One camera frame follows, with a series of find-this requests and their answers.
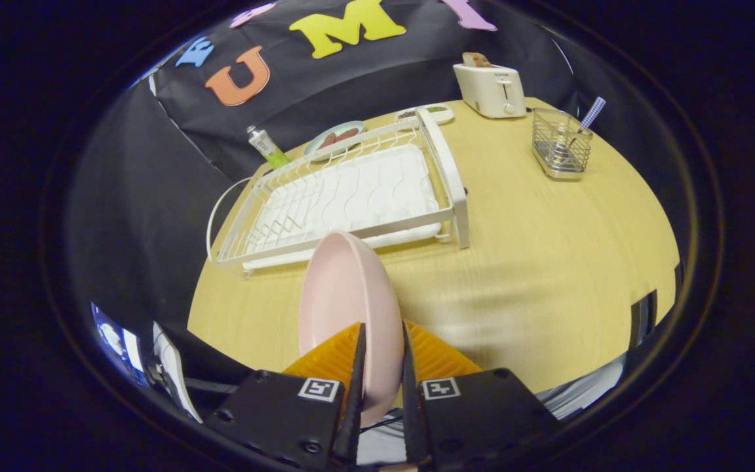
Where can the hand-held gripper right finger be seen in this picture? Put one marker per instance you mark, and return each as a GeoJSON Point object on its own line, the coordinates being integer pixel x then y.
{"type": "Point", "coordinates": [409, 406]}

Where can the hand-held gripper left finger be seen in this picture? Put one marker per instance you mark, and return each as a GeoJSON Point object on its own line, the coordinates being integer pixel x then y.
{"type": "Point", "coordinates": [358, 393]}

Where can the pink plate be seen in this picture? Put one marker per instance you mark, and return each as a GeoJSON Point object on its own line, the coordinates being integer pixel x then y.
{"type": "Point", "coordinates": [345, 295]}

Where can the small pale green plate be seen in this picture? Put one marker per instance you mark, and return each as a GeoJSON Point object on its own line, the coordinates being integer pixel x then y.
{"type": "Point", "coordinates": [315, 145]}

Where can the white divided condiment dish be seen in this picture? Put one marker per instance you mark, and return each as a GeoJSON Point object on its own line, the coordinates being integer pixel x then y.
{"type": "Point", "coordinates": [440, 117]}

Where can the bright screen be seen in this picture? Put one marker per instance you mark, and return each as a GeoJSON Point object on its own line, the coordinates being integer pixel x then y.
{"type": "Point", "coordinates": [115, 341]}

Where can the brown sausage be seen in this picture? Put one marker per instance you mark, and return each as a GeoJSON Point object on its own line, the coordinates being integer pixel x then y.
{"type": "Point", "coordinates": [348, 134]}
{"type": "Point", "coordinates": [330, 140]}

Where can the green liquid bottle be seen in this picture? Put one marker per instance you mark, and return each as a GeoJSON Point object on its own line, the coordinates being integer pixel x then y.
{"type": "Point", "coordinates": [266, 144]}

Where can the black backdrop cloth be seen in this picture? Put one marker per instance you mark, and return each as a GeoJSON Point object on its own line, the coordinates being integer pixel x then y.
{"type": "Point", "coordinates": [299, 98]}

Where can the white toaster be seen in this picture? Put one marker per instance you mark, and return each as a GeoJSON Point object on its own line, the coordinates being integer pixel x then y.
{"type": "Point", "coordinates": [489, 92]}

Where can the toast bread slice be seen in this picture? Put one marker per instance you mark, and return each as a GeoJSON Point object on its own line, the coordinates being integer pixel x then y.
{"type": "Point", "coordinates": [477, 60]}

